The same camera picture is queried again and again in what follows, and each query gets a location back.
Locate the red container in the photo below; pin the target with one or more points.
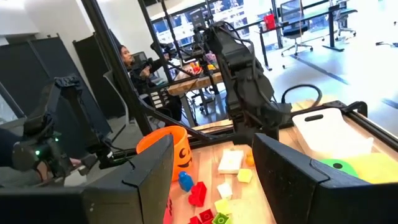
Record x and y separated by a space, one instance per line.
269 21

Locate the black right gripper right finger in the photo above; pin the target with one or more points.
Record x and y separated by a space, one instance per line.
311 199

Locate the red two-stud brick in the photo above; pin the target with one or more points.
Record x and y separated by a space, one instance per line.
197 195
195 221

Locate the small red toy block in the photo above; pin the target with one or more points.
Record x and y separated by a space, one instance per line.
206 216

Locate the grey chair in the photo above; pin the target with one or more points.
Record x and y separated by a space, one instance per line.
110 81

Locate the narrow dark partition panel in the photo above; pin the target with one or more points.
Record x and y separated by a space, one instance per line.
93 77

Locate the person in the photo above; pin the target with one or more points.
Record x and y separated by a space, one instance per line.
136 77

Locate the black office desk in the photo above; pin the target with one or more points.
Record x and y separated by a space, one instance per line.
331 28

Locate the yellow toy block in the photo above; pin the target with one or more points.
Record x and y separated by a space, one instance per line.
222 206
244 175

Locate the whitish toy block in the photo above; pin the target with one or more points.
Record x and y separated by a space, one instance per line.
224 190

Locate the black background robot rig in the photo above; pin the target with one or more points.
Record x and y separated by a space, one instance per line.
169 49

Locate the orange pumpkin bucket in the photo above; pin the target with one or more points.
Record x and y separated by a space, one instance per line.
183 146

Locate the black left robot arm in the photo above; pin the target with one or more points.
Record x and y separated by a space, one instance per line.
242 62

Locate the small green toy block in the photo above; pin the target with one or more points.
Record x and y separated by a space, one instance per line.
221 219

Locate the colourful toy pile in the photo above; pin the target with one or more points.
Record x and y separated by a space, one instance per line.
199 67

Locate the yellow translucent bin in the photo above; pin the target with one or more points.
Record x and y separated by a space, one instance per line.
376 168

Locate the large dark partition panel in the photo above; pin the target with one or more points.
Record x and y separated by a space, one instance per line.
37 68

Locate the black aluminium rig frame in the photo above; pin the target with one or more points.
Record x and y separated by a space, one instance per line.
118 68

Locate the blue toy block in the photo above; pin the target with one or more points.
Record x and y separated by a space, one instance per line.
186 183

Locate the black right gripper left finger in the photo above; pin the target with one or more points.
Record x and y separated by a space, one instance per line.
124 202

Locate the white card box orange print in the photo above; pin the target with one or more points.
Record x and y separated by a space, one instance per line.
230 161

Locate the wooden background table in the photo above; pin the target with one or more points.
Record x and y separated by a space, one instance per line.
192 84

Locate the black office chair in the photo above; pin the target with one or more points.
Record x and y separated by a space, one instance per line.
293 31
343 18

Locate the person's hand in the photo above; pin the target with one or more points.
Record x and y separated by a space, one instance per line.
75 162

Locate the white plastic bin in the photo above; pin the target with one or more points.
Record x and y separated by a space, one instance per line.
329 137

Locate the green foam die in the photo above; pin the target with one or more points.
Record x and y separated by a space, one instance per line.
349 170

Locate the small orange toy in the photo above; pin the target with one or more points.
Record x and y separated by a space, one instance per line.
249 160

